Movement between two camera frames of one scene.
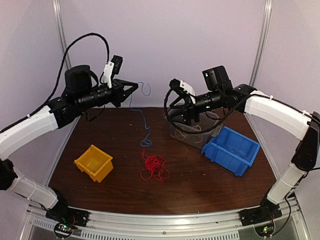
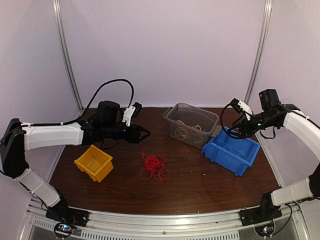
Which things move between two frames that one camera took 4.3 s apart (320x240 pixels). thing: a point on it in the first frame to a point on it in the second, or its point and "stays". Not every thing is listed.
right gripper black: x=189 y=105 to x=242 y=124
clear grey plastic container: x=205 y=120 stays
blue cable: x=230 y=149 stays
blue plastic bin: x=231 y=150 stays
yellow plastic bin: x=95 y=161 stays
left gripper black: x=119 y=95 to x=133 y=136
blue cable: x=146 y=142 to x=227 y=145
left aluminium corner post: x=64 y=43 stays
